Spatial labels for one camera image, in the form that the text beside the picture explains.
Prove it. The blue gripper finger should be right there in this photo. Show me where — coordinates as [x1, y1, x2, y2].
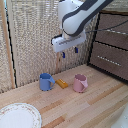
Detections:
[61, 51, 67, 60]
[74, 46, 80, 55]

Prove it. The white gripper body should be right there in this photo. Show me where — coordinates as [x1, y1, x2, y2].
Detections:
[50, 31, 87, 53]

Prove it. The silver drawer handle bar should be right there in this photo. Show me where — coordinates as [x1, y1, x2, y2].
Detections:
[96, 55, 123, 67]
[99, 27, 128, 35]

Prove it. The dark wooden drawer cabinet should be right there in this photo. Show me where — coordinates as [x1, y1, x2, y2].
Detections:
[86, 9, 128, 85]

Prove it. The brown drawer front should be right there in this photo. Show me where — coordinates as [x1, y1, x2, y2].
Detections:
[89, 41, 128, 82]
[95, 13, 128, 52]

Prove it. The yellow rectangular block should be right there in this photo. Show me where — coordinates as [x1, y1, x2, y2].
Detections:
[55, 78, 70, 90]

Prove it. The pink mug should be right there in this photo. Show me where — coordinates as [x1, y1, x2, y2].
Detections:
[72, 73, 89, 94]

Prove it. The blue mug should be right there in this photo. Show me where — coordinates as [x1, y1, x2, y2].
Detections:
[39, 72, 56, 92]

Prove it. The woven beige screen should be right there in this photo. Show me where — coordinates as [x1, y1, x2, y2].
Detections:
[6, 0, 100, 88]

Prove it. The white plate with patterned rim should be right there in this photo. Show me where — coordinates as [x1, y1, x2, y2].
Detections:
[0, 102, 43, 128]

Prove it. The light wooden post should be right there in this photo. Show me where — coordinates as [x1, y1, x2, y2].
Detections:
[0, 0, 17, 90]

